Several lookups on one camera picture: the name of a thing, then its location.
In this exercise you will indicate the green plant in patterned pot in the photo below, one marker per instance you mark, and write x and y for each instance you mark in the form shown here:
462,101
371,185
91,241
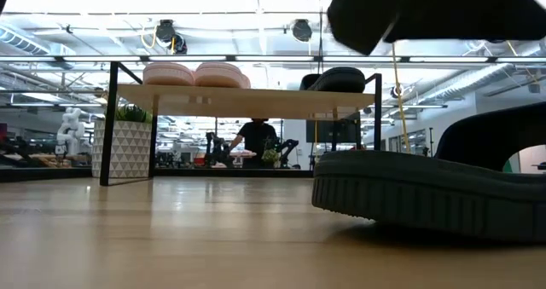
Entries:
128,148

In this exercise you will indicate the person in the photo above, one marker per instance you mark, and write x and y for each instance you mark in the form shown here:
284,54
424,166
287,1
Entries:
256,137

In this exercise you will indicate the black aluminium rig frame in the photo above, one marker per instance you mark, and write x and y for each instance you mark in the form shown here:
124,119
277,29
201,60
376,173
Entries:
42,175

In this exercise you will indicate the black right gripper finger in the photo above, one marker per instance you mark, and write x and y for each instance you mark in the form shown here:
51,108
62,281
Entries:
362,16

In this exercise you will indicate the silver ventilation duct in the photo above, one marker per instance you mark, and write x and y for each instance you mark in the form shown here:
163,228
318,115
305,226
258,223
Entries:
478,78
25,44

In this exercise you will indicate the small flowering plant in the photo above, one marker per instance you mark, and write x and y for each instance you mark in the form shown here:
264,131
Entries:
270,157

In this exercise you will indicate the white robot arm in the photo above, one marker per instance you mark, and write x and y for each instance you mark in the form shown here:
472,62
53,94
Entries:
70,129

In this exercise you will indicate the black background robot arm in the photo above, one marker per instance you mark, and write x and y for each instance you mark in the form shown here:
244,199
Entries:
288,150
217,150

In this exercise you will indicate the black slide sandal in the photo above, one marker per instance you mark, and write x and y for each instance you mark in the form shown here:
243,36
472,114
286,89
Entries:
341,80
426,195

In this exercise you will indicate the black monitor screen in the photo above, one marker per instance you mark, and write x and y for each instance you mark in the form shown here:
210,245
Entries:
324,131

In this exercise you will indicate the wooden shelf with black legs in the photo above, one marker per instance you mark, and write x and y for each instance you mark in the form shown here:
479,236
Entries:
256,103

